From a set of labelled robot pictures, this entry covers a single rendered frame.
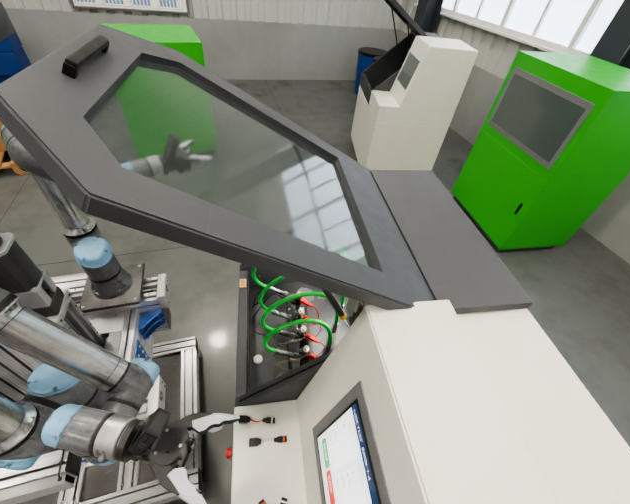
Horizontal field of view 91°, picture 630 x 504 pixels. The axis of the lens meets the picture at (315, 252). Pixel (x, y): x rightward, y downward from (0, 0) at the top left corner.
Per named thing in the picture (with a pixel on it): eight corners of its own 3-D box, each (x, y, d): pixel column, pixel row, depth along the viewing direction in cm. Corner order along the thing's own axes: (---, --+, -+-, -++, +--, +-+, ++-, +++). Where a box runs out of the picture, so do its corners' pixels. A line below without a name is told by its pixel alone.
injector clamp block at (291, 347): (284, 324, 150) (285, 306, 139) (304, 323, 151) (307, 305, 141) (290, 397, 126) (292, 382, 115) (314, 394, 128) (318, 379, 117)
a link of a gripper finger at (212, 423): (237, 415, 69) (193, 434, 65) (235, 402, 65) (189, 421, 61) (241, 429, 67) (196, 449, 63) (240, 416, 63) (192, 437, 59)
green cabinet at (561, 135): (447, 197, 396) (517, 50, 282) (502, 195, 411) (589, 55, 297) (494, 255, 324) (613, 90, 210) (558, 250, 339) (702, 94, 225)
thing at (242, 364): (241, 290, 167) (239, 270, 156) (250, 289, 168) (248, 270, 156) (238, 412, 124) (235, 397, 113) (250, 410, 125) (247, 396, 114)
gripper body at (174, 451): (200, 442, 65) (146, 430, 66) (195, 424, 60) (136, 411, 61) (182, 485, 59) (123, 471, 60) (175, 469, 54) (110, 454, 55)
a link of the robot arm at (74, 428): (79, 409, 67) (60, 395, 61) (127, 420, 66) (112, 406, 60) (51, 451, 61) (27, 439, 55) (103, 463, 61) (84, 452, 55)
